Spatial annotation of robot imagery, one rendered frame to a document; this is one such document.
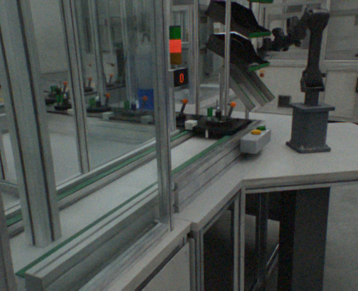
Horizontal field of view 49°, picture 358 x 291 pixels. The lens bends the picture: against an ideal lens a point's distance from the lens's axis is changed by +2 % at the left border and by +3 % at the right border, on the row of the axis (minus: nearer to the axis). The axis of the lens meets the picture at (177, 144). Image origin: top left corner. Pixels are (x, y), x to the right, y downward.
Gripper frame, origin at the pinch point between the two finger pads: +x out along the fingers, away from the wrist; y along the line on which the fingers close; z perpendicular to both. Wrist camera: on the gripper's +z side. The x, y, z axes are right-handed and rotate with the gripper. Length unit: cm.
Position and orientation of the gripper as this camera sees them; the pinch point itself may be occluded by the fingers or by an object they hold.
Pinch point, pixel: (267, 47)
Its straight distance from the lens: 218.2
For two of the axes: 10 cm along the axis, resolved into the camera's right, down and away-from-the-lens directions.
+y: -7.5, 1.2, -6.5
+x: -6.5, 0.8, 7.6
